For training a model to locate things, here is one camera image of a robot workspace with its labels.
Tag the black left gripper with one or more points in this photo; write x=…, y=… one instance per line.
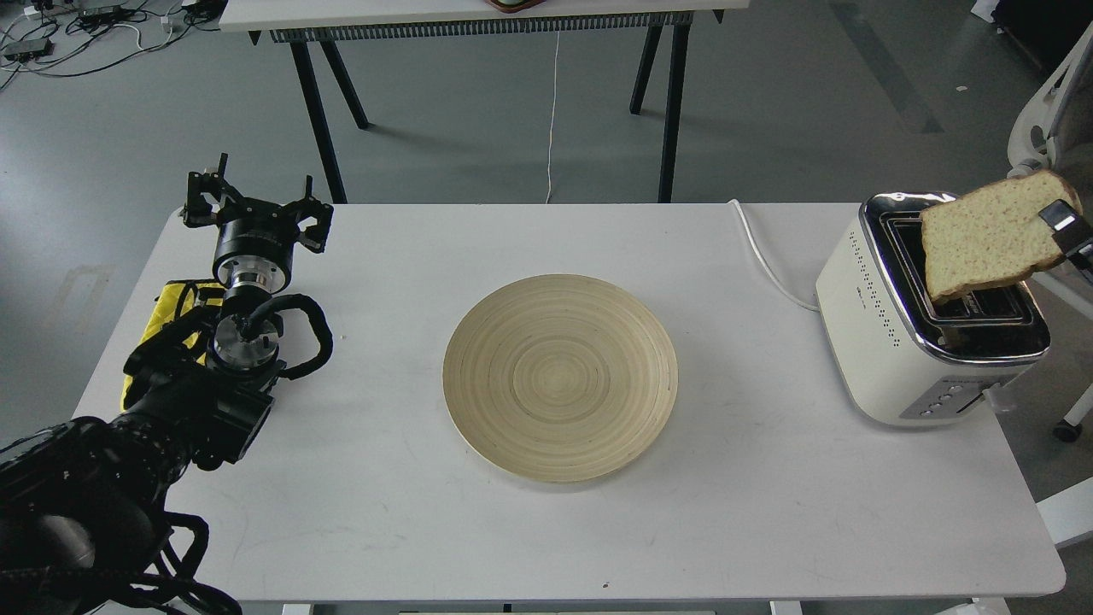
x=256, y=238

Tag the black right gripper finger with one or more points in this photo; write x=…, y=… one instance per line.
x=1071, y=233

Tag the slice of bread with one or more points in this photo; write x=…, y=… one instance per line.
x=993, y=236

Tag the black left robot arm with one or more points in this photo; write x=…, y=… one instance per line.
x=85, y=518

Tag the white chrome toaster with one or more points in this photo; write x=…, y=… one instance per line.
x=904, y=360

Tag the white office chair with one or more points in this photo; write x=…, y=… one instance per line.
x=1053, y=133

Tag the background table with black legs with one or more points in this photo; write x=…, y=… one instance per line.
x=300, y=24

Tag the brown object on background table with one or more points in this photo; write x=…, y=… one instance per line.
x=513, y=6

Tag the round bamboo plate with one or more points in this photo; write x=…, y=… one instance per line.
x=560, y=378

